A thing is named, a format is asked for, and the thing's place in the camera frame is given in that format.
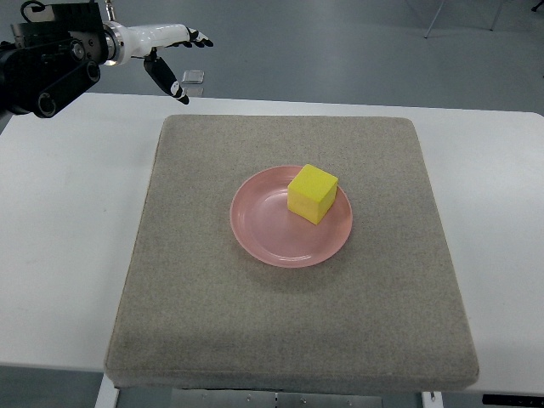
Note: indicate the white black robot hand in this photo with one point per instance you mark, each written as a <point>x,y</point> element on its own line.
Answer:
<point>144,41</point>

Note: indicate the yellow cube block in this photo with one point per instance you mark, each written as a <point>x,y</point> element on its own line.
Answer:
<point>312,193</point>

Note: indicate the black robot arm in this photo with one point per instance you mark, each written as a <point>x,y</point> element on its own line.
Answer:
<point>54,58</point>

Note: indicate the pink plate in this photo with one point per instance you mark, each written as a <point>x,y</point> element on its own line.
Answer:
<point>266,229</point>

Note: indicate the clear floor socket cover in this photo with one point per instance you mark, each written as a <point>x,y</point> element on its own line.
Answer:
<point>193,77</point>

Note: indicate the beige square cushion mat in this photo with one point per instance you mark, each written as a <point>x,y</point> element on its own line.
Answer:
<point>383,314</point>

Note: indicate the grey chair legs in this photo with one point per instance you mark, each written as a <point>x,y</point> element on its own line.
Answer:
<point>485,16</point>

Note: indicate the white table frame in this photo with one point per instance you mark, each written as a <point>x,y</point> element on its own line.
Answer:
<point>109,396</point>

